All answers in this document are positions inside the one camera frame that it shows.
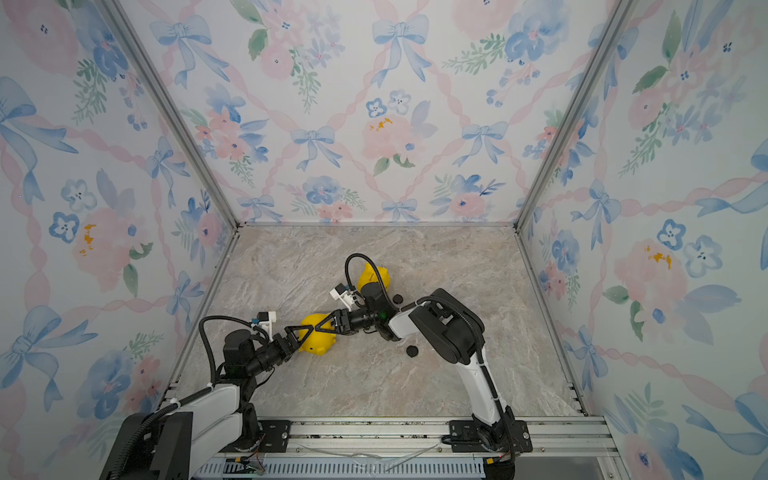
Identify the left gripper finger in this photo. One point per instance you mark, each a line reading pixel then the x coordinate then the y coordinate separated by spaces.
pixel 288 349
pixel 298 334

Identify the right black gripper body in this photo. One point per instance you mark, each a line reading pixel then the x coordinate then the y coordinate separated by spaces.
pixel 363 319

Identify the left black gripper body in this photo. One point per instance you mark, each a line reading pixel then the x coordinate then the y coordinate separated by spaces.
pixel 267 357

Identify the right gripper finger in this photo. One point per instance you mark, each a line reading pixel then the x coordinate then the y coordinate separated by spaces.
pixel 328 328
pixel 338 319

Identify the yellow piggy bank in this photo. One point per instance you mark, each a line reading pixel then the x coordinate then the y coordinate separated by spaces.
pixel 372 276
pixel 318 343

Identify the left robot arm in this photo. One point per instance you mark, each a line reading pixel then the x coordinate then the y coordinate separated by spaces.
pixel 177 440

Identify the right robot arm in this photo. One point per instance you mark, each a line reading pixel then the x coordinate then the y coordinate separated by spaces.
pixel 452 330

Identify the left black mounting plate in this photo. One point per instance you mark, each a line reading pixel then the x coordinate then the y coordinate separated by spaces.
pixel 268 436

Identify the black mounting plate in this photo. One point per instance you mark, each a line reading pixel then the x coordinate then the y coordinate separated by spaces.
pixel 268 436
pixel 472 436

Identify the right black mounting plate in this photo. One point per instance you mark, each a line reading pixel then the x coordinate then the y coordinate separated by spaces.
pixel 472 436

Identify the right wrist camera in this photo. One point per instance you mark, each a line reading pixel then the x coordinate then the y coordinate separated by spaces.
pixel 344 294

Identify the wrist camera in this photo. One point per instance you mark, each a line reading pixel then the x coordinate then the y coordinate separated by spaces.
pixel 344 294
pixel 265 320

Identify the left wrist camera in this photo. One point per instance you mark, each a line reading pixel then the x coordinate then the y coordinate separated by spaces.
pixel 265 320

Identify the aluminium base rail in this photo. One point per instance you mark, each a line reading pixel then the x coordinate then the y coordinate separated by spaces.
pixel 411 448

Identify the left aluminium corner post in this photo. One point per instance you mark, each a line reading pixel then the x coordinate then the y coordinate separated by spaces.
pixel 117 20

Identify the aluminium corner post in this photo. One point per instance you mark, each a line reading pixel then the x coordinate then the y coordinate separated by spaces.
pixel 117 20
pixel 613 30

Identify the right aluminium corner post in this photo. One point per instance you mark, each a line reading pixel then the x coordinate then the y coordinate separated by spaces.
pixel 613 30

